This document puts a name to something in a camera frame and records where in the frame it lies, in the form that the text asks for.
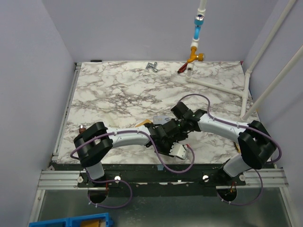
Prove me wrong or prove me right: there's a blue pipe valve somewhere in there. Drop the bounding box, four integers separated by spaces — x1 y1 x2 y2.
193 14 205 40

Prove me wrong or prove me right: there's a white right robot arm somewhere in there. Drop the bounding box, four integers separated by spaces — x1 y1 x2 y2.
171 102 277 185

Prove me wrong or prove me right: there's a brass faucet tap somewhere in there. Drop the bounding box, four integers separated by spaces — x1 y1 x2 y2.
187 46 205 63

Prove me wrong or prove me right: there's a silver metal clamp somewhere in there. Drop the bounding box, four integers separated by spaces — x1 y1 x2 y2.
145 61 158 73

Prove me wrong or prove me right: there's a blue plastic bin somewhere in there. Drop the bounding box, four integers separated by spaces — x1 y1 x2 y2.
28 213 114 227

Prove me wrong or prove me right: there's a red handled tool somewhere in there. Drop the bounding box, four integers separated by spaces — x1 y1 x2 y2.
177 62 187 74

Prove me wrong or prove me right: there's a gold card stack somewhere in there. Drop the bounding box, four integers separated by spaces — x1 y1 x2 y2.
135 119 152 127

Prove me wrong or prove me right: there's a brown faucet on table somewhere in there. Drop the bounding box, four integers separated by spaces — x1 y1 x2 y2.
79 125 86 134

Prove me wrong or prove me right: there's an aluminium extrusion frame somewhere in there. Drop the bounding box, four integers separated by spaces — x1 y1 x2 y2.
28 62 82 223

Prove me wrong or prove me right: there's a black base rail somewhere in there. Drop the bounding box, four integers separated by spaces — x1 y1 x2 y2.
78 164 246 197

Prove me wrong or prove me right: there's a silver VIP card stack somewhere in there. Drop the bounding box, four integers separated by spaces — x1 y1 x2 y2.
152 115 170 124

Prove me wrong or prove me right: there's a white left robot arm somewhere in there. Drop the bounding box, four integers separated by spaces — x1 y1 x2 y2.
73 121 184 187

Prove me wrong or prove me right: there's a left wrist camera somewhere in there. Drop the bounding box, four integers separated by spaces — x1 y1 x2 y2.
169 143 187 160

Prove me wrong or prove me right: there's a white PVC pipe frame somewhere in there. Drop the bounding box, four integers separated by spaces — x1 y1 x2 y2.
185 0 303 124

